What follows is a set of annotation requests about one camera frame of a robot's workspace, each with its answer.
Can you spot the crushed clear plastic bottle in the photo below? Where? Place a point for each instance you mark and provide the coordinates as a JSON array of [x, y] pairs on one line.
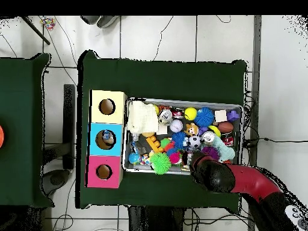
[[106, 136]]

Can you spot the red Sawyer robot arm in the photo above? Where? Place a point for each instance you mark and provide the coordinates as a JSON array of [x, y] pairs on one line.
[[250, 180]]

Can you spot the wooden box with three holes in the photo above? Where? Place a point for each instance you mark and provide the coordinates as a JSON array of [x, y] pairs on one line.
[[115, 149]]

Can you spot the cream waffle cloth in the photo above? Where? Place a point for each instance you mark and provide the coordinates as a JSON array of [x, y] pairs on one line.
[[142, 118]]

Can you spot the opened silver drink can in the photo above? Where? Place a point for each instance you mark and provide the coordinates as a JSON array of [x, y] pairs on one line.
[[165, 115]]

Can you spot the white baseball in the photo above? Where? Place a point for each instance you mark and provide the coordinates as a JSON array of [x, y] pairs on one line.
[[176, 125]]

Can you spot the green spiky rubber ball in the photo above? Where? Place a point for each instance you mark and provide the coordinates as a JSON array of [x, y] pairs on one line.
[[160, 163]]

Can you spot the orange plush toy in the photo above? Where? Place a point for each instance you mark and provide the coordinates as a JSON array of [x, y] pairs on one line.
[[191, 129]]

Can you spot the blue spiky ball with eyes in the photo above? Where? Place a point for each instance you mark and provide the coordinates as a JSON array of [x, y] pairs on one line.
[[204, 116]]

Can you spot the purple spiky rubber ball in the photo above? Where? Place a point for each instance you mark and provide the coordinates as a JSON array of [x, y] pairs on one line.
[[210, 152]]

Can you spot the plain wooden block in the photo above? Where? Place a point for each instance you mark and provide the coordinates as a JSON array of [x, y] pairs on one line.
[[220, 116]]

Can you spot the brown toy football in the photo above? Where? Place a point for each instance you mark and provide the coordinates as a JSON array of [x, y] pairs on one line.
[[225, 127]]

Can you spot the mint knitted cloth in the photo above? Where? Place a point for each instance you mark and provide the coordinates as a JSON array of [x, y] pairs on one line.
[[223, 149]]

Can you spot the black upright panel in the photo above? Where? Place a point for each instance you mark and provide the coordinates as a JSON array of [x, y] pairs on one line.
[[69, 120]]

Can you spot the person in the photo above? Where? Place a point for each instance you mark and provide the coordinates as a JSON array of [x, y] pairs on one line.
[[105, 21]]

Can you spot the side table with green cloth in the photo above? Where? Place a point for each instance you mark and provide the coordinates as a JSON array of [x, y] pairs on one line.
[[21, 108]]

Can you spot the bag of colourful beads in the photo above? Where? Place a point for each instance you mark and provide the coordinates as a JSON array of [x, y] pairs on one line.
[[49, 24]]

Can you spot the black rod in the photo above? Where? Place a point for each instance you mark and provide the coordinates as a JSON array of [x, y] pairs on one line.
[[36, 30]]

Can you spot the orange ball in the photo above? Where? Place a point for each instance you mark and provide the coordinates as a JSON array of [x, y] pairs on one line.
[[1, 136]]

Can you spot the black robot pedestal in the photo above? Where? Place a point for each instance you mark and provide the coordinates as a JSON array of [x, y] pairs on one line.
[[149, 220]]

